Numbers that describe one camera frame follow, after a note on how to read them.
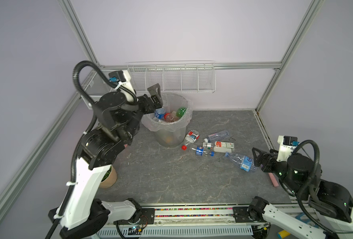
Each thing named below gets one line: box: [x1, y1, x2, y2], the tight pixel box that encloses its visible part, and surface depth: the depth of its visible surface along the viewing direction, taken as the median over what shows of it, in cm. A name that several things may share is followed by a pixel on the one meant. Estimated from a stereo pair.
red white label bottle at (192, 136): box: [181, 129, 200, 151], surface depth 103 cm
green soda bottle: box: [176, 107, 187, 119], surface depth 86 cm
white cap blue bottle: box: [154, 108, 166, 120], surface depth 96 cm
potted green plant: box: [99, 164, 118, 189], surface depth 78 cm
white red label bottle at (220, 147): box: [202, 141, 235, 154], surface depth 96 cm
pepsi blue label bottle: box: [191, 145, 215, 157], surface depth 94 cm
